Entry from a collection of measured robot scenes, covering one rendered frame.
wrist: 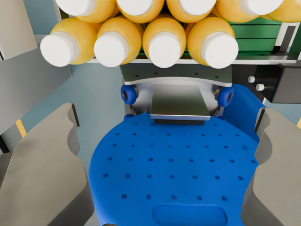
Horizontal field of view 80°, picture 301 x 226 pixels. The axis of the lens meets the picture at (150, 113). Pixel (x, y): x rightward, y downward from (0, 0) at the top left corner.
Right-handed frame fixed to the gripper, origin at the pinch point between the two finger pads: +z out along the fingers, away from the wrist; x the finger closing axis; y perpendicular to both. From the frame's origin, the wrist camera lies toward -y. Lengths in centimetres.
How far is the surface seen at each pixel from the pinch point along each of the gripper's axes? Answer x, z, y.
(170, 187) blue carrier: 1.4, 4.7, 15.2
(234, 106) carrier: 41, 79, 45
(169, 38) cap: 0.5, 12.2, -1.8
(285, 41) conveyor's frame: 25.1, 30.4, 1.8
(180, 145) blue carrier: 3.3, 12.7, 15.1
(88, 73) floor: -56, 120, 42
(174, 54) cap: 1.3, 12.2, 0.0
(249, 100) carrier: 49, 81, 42
